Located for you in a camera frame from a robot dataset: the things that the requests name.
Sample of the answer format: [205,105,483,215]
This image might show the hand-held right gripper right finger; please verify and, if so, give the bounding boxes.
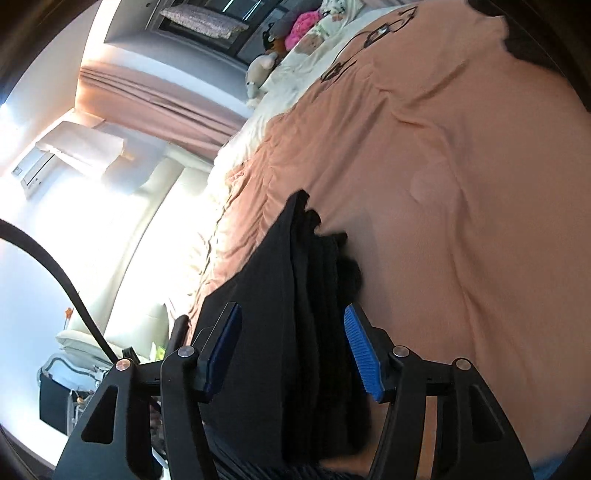
[344,302,532,480]

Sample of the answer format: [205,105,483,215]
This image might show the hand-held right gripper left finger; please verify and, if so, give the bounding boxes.
[55,302,243,480]

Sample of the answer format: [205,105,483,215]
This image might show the long black pants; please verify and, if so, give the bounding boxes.
[189,189,370,472]

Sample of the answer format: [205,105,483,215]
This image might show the folded black pants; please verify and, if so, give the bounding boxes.
[466,0,561,75]

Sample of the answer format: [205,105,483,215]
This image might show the cream padded headboard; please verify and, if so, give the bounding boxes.
[55,148,222,365]

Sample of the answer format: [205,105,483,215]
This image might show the orange blanket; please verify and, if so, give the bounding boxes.
[185,4,591,467]

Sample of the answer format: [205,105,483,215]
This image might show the black storage box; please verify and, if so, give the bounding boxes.
[39,364,100,437]

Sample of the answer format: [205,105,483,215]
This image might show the hanging white cloth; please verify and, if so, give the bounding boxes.
[36,121,127,183]

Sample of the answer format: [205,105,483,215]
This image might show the pink curtain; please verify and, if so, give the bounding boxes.
[76,65,252,151]

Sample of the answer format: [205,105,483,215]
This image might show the white air conditioner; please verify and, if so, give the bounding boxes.
[11,150,56,200]

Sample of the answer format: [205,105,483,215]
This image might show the beige plush toy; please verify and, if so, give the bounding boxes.
[245,51,280,109]

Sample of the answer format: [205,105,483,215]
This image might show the dark plush toy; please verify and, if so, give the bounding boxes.
[261,28,284,54]

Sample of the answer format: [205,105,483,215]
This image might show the pink plush toy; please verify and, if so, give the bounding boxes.
[284,10,321,49]

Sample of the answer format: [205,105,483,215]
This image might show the hanging floral garment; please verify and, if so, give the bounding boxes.
[159,4,250,40]

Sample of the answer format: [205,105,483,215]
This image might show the grey pillow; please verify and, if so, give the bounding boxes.
[268,4,301,38]

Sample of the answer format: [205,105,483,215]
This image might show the dark window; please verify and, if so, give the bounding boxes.
[157,0,296,56]

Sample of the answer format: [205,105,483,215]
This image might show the spotted plush toy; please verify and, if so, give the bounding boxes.
[318,0,352,24]

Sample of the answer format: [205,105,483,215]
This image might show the thin black cable with device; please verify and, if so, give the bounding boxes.
[318,4,419,84]

